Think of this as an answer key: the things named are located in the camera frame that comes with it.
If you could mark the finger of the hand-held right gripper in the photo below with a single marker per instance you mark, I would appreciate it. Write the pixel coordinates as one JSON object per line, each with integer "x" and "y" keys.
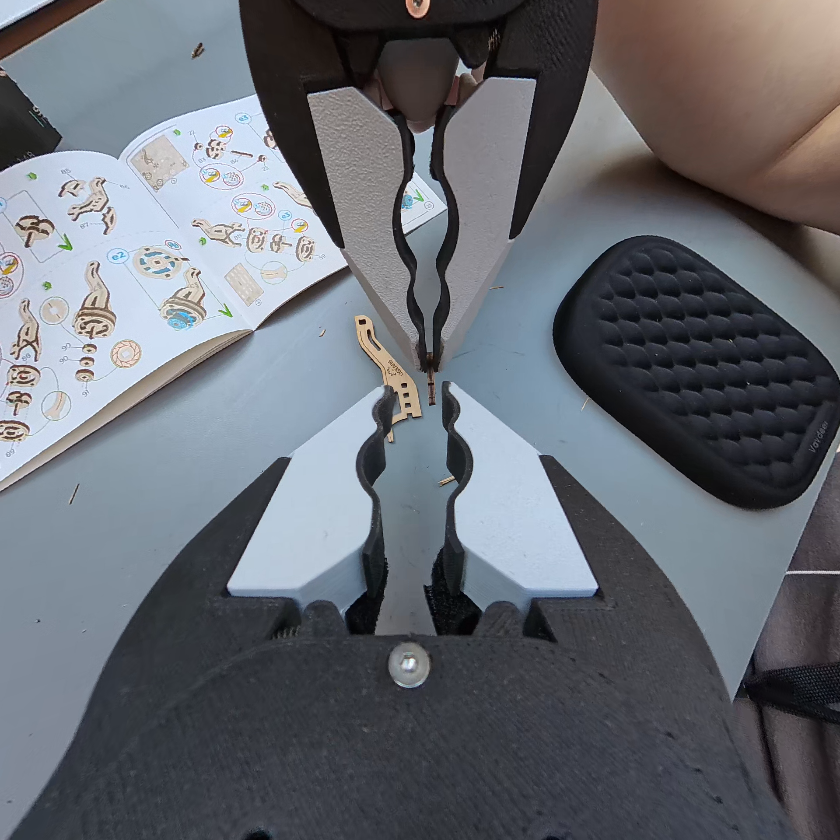
{"x": 489, "y": 197}
{"x": 361, "y": 197}

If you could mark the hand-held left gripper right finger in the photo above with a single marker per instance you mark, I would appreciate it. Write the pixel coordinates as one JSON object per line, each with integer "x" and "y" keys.
{"x": 518, "y": 525}

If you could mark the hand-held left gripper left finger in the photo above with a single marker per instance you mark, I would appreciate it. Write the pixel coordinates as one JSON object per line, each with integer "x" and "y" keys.
{"x": 308, "y": 525}

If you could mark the small dark-edged wooden model part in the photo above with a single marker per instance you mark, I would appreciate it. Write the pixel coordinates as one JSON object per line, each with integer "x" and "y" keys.
{"x": 431, "y": 387}

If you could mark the person's right forearm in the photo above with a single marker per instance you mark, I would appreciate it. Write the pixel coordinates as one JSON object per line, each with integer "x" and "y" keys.
{"x": 722, "y": 85}

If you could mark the black padded wrist rest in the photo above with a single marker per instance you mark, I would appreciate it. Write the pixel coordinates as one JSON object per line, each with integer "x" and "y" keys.
{"x": 689, "y": 367}

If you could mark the open instruction booklet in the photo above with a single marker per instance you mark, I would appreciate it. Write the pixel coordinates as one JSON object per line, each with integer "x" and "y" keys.
{"x": 131, "y": 295}

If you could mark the black box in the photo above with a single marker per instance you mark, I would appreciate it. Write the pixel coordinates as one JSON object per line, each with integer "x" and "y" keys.
{"x": 23, "y": 124}

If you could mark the dark cloth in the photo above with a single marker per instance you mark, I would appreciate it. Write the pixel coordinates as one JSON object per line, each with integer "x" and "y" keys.
{"x": 810, "y": 623}

